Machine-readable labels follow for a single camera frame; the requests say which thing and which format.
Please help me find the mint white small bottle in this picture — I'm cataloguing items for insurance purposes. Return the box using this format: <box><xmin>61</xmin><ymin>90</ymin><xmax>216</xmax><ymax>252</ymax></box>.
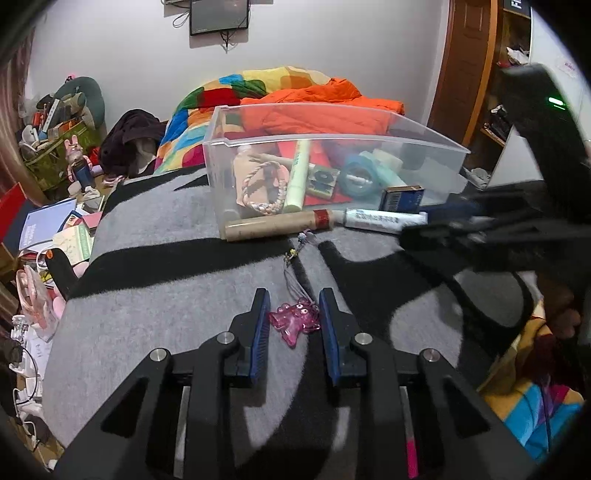
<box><xmin>360</xmin><ymin>151</ymin><xmax>407</xmax><ymax>188</ymax></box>

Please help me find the blue tape roll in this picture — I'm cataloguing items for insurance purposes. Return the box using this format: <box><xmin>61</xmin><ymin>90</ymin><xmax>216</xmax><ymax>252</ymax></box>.
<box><xmin>338</xmin><ymin>155</ymin><xmax>382</xmax><ymax>199</ymax></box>

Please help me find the magenta plastic charm keychain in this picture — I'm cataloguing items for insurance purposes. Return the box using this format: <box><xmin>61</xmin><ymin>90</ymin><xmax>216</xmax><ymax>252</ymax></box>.
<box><xmin>267</xmin><ymin>229</ymin><xmax>321</xmax><ymax>349</ymax></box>

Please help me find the pale green long tube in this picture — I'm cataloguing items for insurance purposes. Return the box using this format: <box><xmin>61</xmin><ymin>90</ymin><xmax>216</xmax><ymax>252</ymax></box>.
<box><xmin>283</xmin><ymin>139</ymin><xmax>311</xmax><ymax>213</ymax></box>

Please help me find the pastel braided rope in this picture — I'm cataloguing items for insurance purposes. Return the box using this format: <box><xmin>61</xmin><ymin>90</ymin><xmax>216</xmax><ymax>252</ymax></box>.
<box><xmin>240</xmin><ymin>159</ymin><xmax>291</xmax><ymax>216</ymax></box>

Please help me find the beige foundation tube white cap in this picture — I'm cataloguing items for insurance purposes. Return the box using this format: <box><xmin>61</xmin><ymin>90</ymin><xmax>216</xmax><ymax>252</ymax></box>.
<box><xmin>232</xmin><ymin>145</ymin><xmax>290</xmax><ymax>216</ymax></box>

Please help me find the dark purple spray bottle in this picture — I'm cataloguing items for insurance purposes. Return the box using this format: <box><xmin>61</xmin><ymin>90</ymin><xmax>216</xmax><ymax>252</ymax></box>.
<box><xmin>322</xmin><ymin>140</ymin><xmax>365</xmax><ymax>171</ymax></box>

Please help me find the blue orange small box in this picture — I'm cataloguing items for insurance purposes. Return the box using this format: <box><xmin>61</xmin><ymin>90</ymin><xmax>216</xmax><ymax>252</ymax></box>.
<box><xmin>379</xmin><ymin>185</ymin><xmax>425</xmax><ymax>214</ymax></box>

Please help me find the white green ointment tube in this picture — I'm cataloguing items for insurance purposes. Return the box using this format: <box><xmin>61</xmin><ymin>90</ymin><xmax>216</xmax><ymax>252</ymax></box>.
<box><xmin>342</xmin><ymin>209</ymin><xmax>428</xmax><ymax>234</ymax></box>

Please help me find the grey black blanket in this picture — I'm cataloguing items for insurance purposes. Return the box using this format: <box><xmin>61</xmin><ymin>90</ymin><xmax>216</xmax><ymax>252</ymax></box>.
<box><xmin>43</xmin><ymin>168</ymin><xmax>540</xmax><ymax>479</ymax></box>

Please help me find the brown cardboard tube red band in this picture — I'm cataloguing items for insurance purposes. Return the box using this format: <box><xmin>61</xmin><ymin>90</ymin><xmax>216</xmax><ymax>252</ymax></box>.
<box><xmin>221</xmin><ymin>209</ymin><xmax>335</xmax><ymax>242</ymax></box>

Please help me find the wooden wardrobe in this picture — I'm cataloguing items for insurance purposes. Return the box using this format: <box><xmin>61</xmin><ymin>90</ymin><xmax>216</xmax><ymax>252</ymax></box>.
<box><xmin>427</xmin><ymin>0</ymin><xmax>532</xmax><ymax>153</ymax></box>

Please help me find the red envelope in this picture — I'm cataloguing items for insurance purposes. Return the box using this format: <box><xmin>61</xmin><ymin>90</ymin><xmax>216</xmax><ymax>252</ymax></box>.
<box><xmin>304</xmin><ymin>140</ymin><xmax>352</xmax><ymax>207</ymax></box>

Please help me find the orange blanket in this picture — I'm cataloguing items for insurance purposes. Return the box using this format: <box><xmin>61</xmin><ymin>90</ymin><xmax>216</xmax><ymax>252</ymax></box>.
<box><xmin>239</xmin><ymin>78</ymin><xmax>405</xmax><ymax>135</ymax></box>

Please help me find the clear plastic storage bin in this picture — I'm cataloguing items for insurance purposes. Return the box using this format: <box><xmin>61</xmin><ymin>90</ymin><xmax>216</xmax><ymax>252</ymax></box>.
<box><xmin>204</xmin><ymin>103</ymin><xmax>469</xmax><ymax>228</ymax></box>

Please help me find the blue notebook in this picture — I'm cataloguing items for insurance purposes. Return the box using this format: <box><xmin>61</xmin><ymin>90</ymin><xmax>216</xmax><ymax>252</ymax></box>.
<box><xmin>18</xmin><ymin>198</ymin><xmax>76</xmax><ymax>251</ymax></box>

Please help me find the bunny figurine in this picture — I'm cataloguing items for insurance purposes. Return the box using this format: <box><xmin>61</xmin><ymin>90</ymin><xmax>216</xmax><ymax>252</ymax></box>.
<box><xmin>64</xmin><ymin>135</ymin><xmax>100</xmax><ymax>200</ymax></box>

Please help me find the dark clothes pile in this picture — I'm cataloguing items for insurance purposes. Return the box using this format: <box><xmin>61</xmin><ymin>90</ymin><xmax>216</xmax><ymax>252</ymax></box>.
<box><xmin>99</xmin><ymin>109</ymin><xmax>166</xmax><ymax>178</ymax></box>

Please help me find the colorful patchwork quilt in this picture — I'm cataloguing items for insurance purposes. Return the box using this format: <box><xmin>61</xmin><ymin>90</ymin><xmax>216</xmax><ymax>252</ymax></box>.
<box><xmin>154</xmin><ymin>66</ymin><xmax>331</xmax><ymax>174</ymax></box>

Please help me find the green basket of clutter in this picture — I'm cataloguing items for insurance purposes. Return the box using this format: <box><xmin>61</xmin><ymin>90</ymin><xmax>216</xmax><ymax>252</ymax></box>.
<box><xmin>17</xmin><ymin>76</ymin><xmax>105</xmax><ymax>193</ymax></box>

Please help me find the wall mounted monitor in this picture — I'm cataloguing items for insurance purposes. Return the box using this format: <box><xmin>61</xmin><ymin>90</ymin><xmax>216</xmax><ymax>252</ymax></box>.
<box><xmin>189</xmin><ymin>0</ymin><xmax>249</xmax><ymax>36</ymax></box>

